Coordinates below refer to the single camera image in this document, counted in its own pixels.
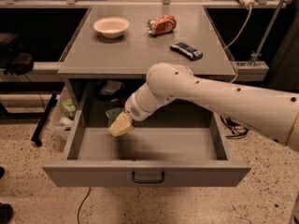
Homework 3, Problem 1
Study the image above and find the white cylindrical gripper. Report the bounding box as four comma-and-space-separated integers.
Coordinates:
108, 83, 174, 136

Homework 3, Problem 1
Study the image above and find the green and yellow sponge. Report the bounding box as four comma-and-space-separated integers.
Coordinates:
106, 107, 124, 126

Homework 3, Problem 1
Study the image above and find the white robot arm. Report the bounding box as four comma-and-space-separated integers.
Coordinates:
109, 63, 299, 151

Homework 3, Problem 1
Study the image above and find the grey open top drawer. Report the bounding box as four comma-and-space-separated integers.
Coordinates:
41, 81, 251, 188

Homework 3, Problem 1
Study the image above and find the clear plastic bin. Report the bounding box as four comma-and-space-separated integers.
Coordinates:
50, 88, 76, 140

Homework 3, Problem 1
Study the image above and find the black chair base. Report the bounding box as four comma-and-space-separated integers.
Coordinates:
0, 93, 57, 147

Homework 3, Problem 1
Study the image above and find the grey cabinet desk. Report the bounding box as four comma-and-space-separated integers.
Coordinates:
56, 4, 236, 110

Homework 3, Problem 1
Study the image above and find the white bowl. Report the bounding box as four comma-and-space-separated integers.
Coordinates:
93, 17, 130, 39

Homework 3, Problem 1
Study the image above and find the crushed orange soda can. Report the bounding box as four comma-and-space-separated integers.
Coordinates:
147, 15, 177, 35

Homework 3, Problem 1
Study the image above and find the dark office chair seat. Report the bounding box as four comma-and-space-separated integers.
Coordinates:
0, 33, 34, 76

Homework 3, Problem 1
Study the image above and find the metal tripod pole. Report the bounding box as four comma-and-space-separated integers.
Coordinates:
248, 0, 292, 67

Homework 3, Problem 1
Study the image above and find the black drawer handle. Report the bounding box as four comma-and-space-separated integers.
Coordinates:
131, 172, 164, 184

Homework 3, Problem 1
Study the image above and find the black floor cable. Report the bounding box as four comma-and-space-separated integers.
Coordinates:
76, 187, 92, 224

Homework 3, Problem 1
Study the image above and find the black cable bundle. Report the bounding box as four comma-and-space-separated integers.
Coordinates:
220, 115, 250, 139

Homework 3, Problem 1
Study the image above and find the white power cable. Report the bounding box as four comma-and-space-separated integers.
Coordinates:
222, 4, 252, 85

